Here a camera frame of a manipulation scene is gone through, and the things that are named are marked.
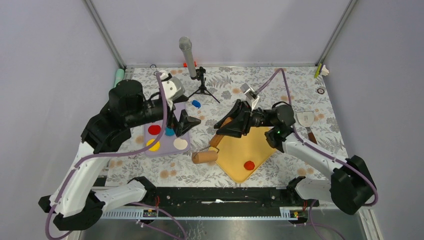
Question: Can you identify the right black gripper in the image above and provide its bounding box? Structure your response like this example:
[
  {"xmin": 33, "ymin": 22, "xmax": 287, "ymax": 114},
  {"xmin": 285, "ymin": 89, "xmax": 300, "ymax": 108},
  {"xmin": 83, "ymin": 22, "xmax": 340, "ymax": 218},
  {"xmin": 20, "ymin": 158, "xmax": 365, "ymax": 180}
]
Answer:
[{"xmin": 214, "ymin": 99, "xmax": 275, "ymax": 139}]

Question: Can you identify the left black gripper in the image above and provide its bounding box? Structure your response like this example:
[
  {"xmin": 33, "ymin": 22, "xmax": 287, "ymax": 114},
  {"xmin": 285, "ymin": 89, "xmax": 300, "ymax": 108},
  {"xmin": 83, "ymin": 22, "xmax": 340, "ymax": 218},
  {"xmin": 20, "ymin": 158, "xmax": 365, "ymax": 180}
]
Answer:
[{"xmin": 127, "ymin": 94, "xmax": 202, "ymax": 135}]

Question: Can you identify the yellow tray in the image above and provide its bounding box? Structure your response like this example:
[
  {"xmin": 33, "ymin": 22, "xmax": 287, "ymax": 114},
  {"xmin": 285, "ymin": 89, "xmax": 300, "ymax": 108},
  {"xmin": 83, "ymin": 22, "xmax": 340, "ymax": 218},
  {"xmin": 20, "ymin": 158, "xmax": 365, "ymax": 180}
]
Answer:
[{"xmin": 216, "ymin": 127, "xmax": 276, "ymax": 184}]

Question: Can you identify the wooden dough roller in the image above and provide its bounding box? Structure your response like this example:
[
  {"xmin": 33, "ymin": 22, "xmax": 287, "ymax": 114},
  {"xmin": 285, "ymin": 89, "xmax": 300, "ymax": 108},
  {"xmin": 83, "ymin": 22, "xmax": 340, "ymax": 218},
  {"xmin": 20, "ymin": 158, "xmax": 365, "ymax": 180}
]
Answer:
[{"xmin": 191, "ymin": 133, "xmax": 224, "ymax": 164}]

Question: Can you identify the red dough ball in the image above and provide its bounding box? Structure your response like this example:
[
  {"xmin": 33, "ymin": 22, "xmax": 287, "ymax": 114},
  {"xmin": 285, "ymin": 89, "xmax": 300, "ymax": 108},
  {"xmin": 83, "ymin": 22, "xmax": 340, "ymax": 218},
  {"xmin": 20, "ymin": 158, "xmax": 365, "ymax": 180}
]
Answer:
[{"xmin": 243, "ymin": 160, "xmax": 256, "ymax": 171}]

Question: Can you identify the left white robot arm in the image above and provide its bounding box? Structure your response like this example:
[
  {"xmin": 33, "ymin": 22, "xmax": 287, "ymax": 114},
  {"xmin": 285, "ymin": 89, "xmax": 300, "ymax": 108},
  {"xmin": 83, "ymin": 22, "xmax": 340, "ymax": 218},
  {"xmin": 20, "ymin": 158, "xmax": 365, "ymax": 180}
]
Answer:
[{"xmin": 38, "ymin": 77, "xmax": 200, "ymax": 231}]

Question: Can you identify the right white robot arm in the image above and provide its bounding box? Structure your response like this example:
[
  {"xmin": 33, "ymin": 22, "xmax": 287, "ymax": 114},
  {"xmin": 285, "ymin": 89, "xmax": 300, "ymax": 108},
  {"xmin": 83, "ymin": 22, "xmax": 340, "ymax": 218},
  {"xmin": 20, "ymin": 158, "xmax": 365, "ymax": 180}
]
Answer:
[{"xmin": 213, "ymin": 99, "xmax": 379, "ymax": 215}]

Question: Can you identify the flat blue dough disc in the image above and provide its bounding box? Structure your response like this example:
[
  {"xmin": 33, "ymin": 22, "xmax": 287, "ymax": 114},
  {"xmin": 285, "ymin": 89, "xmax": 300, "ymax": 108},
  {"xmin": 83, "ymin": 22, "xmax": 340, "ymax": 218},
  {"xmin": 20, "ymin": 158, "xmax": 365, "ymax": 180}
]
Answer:
[{"xmin": 165, "ymin": 127, "xmax": 175, "ymax": 137}]

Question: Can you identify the flat white dough disc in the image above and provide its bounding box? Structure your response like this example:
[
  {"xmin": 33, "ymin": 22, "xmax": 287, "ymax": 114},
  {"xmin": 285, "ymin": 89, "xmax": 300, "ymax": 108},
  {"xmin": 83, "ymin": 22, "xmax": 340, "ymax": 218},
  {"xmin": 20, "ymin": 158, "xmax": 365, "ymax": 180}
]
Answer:
[{"xmin": 173, "ymin": 138, "xmax": 189, "ymax": 150}]

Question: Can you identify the flat red dough disc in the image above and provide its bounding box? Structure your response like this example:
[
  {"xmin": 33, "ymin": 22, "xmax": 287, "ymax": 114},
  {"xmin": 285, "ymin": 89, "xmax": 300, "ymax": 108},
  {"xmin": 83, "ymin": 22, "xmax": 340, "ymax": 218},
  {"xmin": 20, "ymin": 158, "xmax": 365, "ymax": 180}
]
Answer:
[{"xmin": 147, "ymin": 124, "xmax": 162, "ymax": 136}]

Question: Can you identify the small blue dough piece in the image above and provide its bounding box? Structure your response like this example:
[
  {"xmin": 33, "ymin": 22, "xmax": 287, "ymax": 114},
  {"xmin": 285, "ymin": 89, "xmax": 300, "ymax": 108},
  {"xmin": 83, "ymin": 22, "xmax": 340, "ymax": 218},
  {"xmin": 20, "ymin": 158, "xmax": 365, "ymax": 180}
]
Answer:
[{"xmin": 191, "ymin": 100, "xmax": 201, "ymax": 109}]

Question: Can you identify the flat yellow dough disc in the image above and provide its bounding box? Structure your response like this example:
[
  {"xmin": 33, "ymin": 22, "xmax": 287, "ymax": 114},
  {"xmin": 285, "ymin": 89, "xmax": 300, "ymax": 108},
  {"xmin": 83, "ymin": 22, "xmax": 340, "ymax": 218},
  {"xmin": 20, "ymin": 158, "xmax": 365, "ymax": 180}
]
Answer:
[{"xmin": 146, "ymin": 139, "xmax": 161, "ymax": 152}]

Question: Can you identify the metal dough scraper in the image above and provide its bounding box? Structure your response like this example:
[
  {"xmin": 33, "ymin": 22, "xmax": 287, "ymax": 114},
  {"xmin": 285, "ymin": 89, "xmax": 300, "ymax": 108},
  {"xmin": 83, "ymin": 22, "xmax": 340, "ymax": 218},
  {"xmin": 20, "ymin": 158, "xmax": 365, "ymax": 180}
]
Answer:
[{"xmin": 295, "ymin": 111, "xmax": 318, "ymax": 145}]

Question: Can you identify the purple tray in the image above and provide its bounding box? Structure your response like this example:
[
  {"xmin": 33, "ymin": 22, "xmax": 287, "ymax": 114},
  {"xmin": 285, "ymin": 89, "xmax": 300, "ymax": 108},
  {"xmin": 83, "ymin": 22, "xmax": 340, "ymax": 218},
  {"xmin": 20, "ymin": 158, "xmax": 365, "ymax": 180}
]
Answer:
[{"xmin": 143, "ymin": 120, "xmax": 190, "ymax": 158}]

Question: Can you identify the black mini tripod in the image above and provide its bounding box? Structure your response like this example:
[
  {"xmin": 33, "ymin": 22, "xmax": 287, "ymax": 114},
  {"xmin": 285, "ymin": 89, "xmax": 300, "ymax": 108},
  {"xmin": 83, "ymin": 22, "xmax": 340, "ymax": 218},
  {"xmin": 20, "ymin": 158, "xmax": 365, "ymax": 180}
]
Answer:
[{"xmin": 188, "ymin": 66, "xmax": 221, "ymax": 104}]

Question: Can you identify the grey microphone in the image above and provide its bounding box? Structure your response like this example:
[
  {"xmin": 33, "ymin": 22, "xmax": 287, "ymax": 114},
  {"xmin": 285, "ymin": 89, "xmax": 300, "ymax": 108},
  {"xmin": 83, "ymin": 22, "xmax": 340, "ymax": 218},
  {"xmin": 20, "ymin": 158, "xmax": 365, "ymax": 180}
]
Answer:
[{"xmin": 178, "ymin": 36, "xmax": 197, "ymax": 80}]

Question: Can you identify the white corner clip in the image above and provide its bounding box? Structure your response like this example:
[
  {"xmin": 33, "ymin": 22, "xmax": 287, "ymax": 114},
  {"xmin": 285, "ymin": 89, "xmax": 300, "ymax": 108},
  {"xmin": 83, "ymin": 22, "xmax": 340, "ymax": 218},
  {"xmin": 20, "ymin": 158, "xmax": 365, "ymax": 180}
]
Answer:
[{"xmin": 314, "ymin": 63, "xmax": 330, "ymax": 78}]

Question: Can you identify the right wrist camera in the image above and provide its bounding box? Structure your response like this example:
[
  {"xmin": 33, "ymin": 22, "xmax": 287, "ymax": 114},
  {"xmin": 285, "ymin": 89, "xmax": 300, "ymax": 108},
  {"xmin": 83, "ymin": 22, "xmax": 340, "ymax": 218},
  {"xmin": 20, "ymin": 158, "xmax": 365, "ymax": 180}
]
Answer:
[{"xmin": 240, "ymin": 83, "xmax": 260, "ymax": 110}]

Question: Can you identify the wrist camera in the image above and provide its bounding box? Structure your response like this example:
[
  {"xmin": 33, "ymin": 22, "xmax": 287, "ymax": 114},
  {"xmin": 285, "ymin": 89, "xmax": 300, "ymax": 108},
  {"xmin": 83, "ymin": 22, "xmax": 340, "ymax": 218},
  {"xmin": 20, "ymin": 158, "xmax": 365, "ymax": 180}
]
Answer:
[
  {"xmin": 160, "ymin": 71, "xmax": 188, "ymax": 103},
  {"xmin": 240, "ymin": 83, "xmax": 260, "ymax": 110}
]

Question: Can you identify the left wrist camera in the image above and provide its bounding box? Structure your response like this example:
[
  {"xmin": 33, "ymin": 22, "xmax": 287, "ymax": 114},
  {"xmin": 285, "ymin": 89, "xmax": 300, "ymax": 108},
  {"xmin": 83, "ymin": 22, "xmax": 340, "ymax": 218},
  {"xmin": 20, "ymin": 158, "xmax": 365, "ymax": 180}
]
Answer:
[{"xmin": 160, "ymin": 71, "xmax": 188, "ymax": 103}]

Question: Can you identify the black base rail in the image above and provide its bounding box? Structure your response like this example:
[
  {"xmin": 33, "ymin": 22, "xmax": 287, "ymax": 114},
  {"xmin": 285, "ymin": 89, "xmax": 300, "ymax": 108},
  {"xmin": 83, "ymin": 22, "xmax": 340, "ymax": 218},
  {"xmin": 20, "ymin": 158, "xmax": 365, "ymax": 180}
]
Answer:
[{"xmin": 140, "ymin": 187, "xmax": 319, "ymax": 218}]

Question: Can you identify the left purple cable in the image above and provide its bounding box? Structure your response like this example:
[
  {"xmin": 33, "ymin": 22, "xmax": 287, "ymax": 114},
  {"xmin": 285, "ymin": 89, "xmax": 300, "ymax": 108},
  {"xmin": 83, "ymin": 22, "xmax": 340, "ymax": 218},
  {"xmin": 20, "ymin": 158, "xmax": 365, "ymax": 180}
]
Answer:
[{"xmin": 44, "ymin": 71, "xmax": 188, "ymax": 240}]

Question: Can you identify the purple cable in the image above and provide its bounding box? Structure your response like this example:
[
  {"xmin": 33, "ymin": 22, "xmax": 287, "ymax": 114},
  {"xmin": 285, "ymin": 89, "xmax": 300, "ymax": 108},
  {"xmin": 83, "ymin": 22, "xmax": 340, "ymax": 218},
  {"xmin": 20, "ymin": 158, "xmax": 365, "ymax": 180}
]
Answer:
[
  {"xmin": 44, "ymin": 71, "xmax": 188, "ymax": 240},
  {"xmin": 255, "ymin": 68, "xmax": 379, "ymax": 240}
]

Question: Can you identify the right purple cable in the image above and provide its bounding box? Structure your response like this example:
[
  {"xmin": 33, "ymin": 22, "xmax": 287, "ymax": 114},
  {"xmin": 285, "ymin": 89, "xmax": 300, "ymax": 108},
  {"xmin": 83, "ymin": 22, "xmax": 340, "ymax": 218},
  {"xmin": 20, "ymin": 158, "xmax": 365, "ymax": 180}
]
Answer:
[{"xmin": 255, "ymin": 68, "xmax": 379, "ymax": 240}]

